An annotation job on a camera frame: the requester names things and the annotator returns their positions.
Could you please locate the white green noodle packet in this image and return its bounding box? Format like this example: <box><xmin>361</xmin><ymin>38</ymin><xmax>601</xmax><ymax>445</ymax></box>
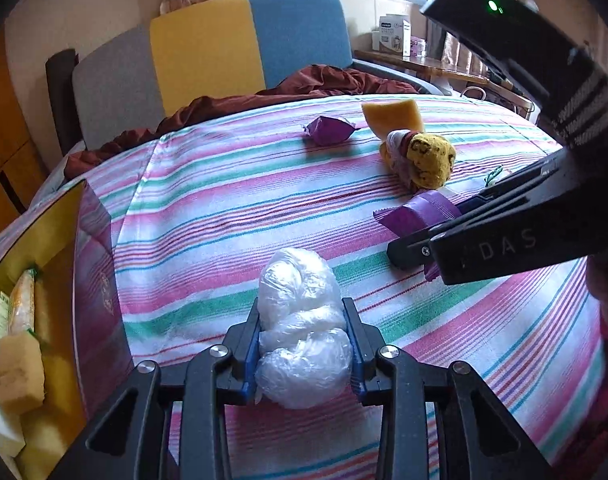
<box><xmin>11</xmin><ymin>269</ymin><xmax>37</xmax><ymax>336</ymax></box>
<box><xmin>482</xmin><ymin>167</ymin><xmax>512</xmax><ymax>188</ymax></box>

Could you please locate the grey yellow blue sofa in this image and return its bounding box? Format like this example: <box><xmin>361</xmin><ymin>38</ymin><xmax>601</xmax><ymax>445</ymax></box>
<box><xmin>45</xmin><ymin>0</ymin><xmax>357</xmax><ymax>156</ymax></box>

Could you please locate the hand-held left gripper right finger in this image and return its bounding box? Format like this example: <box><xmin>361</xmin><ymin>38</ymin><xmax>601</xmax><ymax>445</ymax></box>
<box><xmin>341</xmin><ymin>297</ymin><xmax>554</xmax><ymax>480</ymax></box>

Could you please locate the wooden wardrobe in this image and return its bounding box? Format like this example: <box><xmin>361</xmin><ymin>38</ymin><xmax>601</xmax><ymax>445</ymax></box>
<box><xmin>0</xmin><ymin>25</ymin><xmax>50</xmax><ymax>241</ymax></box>

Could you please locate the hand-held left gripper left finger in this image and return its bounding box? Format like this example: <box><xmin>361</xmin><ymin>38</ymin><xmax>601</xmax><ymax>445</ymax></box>
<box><xmin>49</xmin><ymin>297</ymin><xmax>262</xmax><ymax>480</ymax></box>

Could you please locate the clear plastic bag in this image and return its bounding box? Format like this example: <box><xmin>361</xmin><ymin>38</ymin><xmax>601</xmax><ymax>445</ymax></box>
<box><xmin>254</xmin><ymin>247</ymin><xmax>353</xmax><ymax>409</ymax></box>

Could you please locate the white cardboard carton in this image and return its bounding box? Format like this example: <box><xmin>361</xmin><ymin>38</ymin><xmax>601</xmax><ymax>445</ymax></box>
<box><xmin>373</xmin><ymin>14</ymin><xmax>413</xmax><ymax>58</ymax></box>

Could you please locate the maroon gift box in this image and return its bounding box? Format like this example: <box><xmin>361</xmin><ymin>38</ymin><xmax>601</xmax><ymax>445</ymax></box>
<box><xmin>0</xmin><ymin>179</ymin><xmax>135</xmax><ymax>480</ymax></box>

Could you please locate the purple snack packet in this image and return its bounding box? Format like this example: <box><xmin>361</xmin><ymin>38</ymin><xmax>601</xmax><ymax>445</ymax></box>
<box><xmin>303</xmin><ymin>115</ymin><xmax>357</xmax><ymax>145</ymax></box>
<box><xmin>374</xmin><ymin>190</ymin><xmax>463</xmax><ymax>282</ymax></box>

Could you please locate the grey bed frame rail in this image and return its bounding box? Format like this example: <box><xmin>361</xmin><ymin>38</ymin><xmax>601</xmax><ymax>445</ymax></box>
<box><xmin>351</xmin><ymin>57</ymin><xmax>445</xmax><ymax>96</ymax></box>

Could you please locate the yellow sponge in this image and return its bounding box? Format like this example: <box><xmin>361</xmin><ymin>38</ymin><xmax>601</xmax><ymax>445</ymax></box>
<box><xmin>0</xmin><ymin>335</ymin><xmax>46</xmax><ymax>413</ymax></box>
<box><xmin>361</xmin><ymin>99</ymin><xmax>425</xmax><ymax>140</ymax></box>

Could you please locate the wooden desk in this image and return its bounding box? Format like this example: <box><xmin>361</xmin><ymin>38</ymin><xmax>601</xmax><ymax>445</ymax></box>
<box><xmin>354</xmin><ymin>49</ymin><xmax>489</xmax><ymax>86</ymax></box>

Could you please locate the dark red blanket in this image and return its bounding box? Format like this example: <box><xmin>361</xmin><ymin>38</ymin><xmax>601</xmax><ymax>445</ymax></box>
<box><xmin>64</xmin><ymin>64</ymin><xmax>419</xmax><ymax>181</ymax></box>

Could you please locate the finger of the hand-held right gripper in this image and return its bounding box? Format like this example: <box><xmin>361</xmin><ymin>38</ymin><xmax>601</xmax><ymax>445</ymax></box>
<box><xmin>387</xmin><ymin>185</ymin><xmax>592</xmax><ymax>287</ymax></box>
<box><xmin>458</xmin><ymin>152</ymin><xmax>587</xmax><ymax>221</ymax></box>

